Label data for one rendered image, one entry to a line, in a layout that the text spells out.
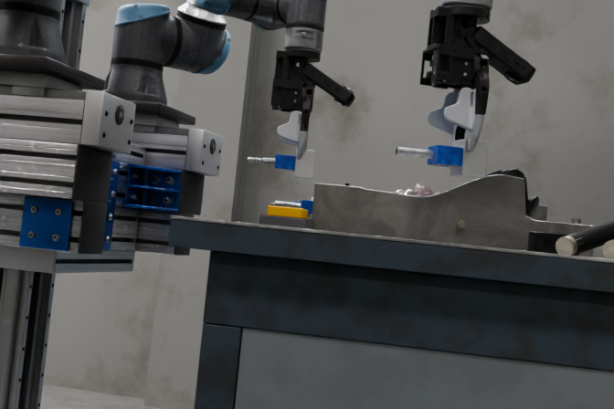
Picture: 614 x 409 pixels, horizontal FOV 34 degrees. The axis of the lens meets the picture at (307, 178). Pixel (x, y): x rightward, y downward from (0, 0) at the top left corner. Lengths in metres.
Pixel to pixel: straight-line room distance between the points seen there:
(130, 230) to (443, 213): 0.69
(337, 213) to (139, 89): 0.60
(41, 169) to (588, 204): 2.94
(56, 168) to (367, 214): 0.55
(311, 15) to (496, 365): 0.97
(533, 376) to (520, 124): 3.15
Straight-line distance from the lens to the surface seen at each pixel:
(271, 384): 1.26
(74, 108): 1.72
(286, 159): 1.98
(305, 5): 2.01
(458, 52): 1.51
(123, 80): 2.24
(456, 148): 1.51
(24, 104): 1.77
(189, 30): 2.33
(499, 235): 1.83
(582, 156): 4.32
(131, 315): 4.68
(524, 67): 1.57
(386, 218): 1.84
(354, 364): 1.25
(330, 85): 1.99
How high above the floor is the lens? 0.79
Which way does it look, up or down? 3 degrees up
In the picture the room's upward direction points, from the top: 6 degrees clockwise
